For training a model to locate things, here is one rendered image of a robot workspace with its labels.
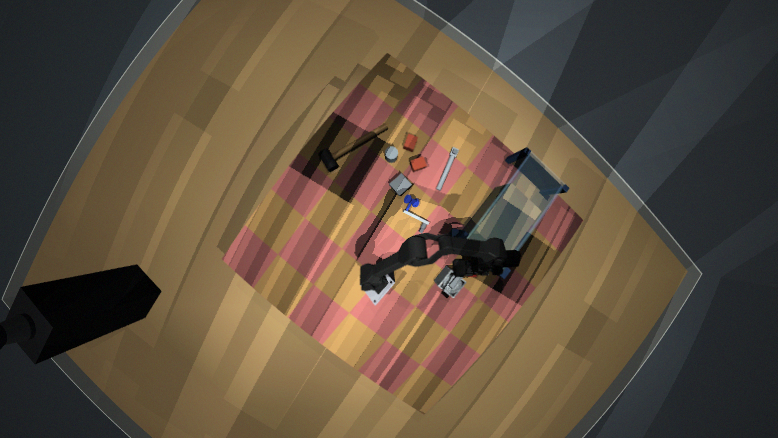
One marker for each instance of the reddish-brown cube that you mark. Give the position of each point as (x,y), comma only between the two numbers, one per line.
(410,142)
(418,164)

